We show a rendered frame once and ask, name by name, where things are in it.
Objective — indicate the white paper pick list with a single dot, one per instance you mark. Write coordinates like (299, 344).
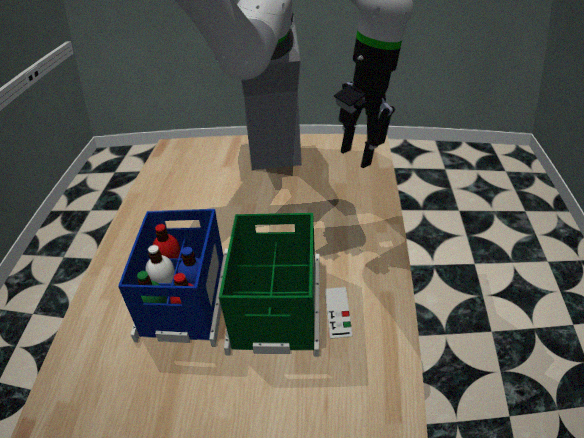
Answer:
(338, 313)

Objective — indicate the white bottle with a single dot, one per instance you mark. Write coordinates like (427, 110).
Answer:
(159, 267)

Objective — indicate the green crate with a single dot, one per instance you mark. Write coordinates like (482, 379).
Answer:
(248, 271)

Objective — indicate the blue plastic bottle crate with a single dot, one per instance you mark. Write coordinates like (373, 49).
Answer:
(195, 314)

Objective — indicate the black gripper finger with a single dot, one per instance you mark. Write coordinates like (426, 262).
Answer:
(375, 137)
(349, 121)

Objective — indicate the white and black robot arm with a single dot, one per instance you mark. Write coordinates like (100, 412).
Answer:
(244, 49)

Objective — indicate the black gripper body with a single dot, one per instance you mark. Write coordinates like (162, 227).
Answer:
(372, 81)

